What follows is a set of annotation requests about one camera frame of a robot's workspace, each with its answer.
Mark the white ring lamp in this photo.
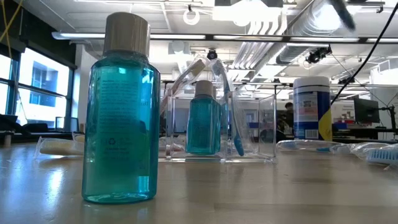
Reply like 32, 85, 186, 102
182, 6, 201, 26

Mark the teal mouthwash bottle white cap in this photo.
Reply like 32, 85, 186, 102
185, 80, 222, 156
81, 11, 161, 205

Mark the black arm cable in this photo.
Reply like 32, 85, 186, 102
330, 2, 398, 106

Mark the silver ventilation duct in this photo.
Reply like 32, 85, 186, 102
275, 0, 374, 65

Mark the yellow cable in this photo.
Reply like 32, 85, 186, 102
0, 0, 24, 60

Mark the linear light fixture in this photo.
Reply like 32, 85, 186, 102
51, 30, 398, 44

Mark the black computer monitor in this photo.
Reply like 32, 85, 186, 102
353, 97, 381, 124

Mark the white blue wipes canister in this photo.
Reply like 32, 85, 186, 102
293, 76, 333, 142

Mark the black aluminium rig frame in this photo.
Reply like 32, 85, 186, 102
0, 130, 85, 144

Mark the black camera on mount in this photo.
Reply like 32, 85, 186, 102
305, 45, 333, 65

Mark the clear acrylic organizer box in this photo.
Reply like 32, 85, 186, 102
158, 88, 277, 164

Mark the person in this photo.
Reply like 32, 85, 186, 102
277, 101, 295, 141

